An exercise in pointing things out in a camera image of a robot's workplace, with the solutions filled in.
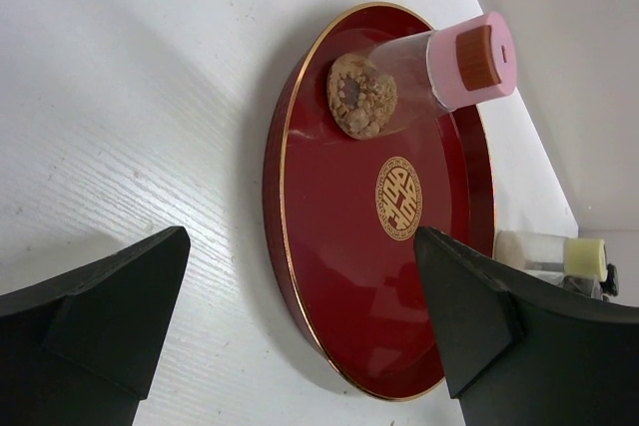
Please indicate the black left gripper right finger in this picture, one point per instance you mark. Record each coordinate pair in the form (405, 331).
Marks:
(517, 350)

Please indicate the pink cap spice jar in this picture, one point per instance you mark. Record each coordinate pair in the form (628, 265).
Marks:
(384, 88)

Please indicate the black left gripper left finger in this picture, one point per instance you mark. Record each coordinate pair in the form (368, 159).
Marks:
(82, 347)

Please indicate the cream cap salt shaker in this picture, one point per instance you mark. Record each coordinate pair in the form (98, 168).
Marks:
(574, 256)

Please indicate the red round lacquer tray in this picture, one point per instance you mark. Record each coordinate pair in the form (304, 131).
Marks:
(340, 215)

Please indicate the black cap pepper grinder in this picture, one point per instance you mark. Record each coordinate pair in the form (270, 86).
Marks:
(591, 287)

